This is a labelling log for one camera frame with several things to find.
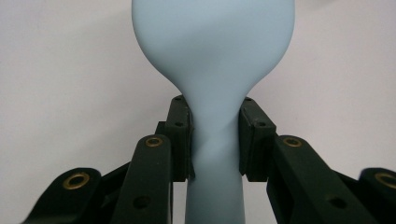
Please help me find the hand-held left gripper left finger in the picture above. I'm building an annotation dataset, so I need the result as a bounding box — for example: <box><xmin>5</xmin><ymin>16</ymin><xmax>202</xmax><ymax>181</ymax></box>
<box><xmin>155</xmin><ymin>94</ymin><xmax>195</xmax><ymax>183</ymax></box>

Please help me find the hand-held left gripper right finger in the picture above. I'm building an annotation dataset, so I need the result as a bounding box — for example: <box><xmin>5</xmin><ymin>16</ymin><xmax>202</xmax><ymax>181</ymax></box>
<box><xmin>238</xmin><ymin>96</ymin><xmax>277</xmax><ymax>182</ymax></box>

